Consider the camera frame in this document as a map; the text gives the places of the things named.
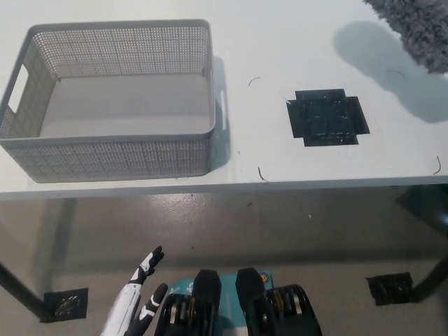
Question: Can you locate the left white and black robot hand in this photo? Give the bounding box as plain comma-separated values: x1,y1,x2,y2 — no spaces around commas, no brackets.
101,245,169,336

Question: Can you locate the grey fluffy duster with handle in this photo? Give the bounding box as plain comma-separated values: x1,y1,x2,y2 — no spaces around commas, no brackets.
362,0,448,74

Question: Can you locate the black tape patch on desk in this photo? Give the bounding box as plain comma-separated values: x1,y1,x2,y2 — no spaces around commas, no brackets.
286,87,371,148

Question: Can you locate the black metal table leg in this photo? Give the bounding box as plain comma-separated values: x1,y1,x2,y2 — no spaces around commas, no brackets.
0,260,48,323
414,254,448,304

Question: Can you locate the grey perforated plastic basket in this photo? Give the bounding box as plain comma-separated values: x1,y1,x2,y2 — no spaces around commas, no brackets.
0,19,216,184

